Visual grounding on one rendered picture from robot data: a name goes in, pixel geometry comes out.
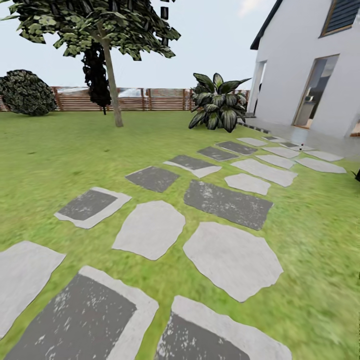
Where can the tree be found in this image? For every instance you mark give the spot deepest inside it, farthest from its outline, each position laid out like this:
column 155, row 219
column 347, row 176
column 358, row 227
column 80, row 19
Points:
column 132, row 25
column 95, row 78

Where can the fixed window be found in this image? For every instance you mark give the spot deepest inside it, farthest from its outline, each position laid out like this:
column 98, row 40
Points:
column 315, row 89

